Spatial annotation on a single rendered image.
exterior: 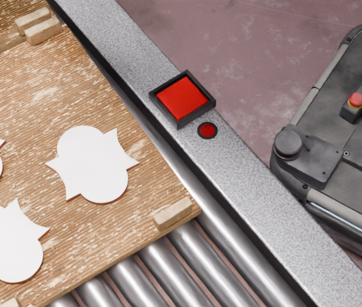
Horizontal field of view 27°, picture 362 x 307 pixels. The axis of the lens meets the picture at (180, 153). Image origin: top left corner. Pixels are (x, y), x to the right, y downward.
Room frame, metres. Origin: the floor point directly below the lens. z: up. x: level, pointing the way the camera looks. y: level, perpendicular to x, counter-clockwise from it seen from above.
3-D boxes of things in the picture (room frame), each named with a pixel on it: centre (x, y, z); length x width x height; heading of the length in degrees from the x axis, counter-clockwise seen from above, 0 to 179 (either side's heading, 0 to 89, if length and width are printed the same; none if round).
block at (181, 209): (0.46, 0.01, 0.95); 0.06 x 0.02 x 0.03; 121
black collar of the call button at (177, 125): (0.67, 0.00, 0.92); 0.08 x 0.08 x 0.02; 35
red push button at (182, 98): (0.67, 0.00, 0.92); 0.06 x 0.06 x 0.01; 35
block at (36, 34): (0.80, 0.22, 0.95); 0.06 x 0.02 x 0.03; 121
